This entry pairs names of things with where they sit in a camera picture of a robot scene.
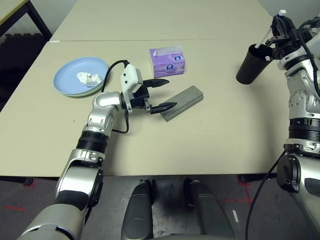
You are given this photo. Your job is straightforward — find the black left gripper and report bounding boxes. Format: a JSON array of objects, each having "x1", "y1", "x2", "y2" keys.
[{"x1": 129, "y1": 78, "x2": 179, "y2": 115}]

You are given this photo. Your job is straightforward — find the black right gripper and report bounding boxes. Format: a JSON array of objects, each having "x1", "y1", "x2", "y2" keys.
[{"x1": 266, "y1": 15, "x2": 305, "y2": 60}]

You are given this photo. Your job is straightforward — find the white pen with blue grip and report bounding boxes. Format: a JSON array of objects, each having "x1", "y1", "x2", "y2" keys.
[{"x1": 254, "y1": 9, "x2": 287, "y2": 50}]

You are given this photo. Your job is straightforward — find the grey glasses case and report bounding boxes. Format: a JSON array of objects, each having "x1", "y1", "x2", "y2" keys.
[{"x1": 159, "y1": 85, "x2": 204, "y2": 123}]

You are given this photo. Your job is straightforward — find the white tissue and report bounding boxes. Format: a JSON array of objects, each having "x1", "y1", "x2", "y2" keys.
[{"x1": 76, "y1": 71, "x2": 102, "y2": 88}]

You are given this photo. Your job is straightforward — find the blue plate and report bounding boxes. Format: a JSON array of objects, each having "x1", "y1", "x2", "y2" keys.
[{"x1": 53, "y1": 57, "x2": 109, "y2": 96}]

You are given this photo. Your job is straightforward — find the purple tissue pack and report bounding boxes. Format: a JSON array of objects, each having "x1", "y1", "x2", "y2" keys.
[{"x1": 149, "y1": 45, "x2": 187, "y2": 79}]

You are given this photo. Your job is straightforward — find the black plastic cup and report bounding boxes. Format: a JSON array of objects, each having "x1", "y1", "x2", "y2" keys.
[{"x1": 235, "y1": 43, "x2": 274, "y2": 85}]

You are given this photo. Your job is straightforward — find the grey left robot leg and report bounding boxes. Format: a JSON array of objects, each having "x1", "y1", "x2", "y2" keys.
[{"x1": 121, "y1": 180, "x2": 154, "y2": 240}]

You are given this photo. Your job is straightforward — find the grey robot leg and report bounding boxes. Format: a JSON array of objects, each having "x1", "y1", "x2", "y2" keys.
[
  {"x1": 184, "y1": 179, "x2": 235, "y2": 240},
  {"x1": 121, "y1": 180, "x2": 154, "y2": 240}
]

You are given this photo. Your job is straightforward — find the grey right robot leg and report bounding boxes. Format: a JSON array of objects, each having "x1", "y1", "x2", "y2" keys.
[{"x1": 184, "y1": 179, "x2": 235, "y2": 240}]

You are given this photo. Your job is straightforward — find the long black table foot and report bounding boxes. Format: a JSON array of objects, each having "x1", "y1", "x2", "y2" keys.
[{"x1": 238, "y1": 174, "x2": 278, "y2": 183}]

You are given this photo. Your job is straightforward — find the black foam floor mat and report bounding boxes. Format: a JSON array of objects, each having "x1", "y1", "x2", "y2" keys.
[{"x1": 0, "y1": 32, "x2": 50, "y2": 111}]

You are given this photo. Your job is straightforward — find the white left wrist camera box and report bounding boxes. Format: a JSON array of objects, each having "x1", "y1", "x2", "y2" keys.
[{"x1": 119, "y1": 64, "x2": 144, "y2": 111}]

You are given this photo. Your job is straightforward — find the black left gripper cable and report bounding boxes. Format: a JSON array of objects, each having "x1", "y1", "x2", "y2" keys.
[{"x1": 113, "y1": 109, "x2": 130, "y2": 134}]

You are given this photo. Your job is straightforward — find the black left camera cable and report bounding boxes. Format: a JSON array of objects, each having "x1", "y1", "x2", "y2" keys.
[{"x1": 101, "y1": 59, "x2": 130, "y2": 92}]

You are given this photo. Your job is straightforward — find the black metal table frame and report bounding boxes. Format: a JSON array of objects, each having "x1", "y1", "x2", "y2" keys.
[{"x1": 0, "y1": 0, "x2": 53, "y2": 41}]

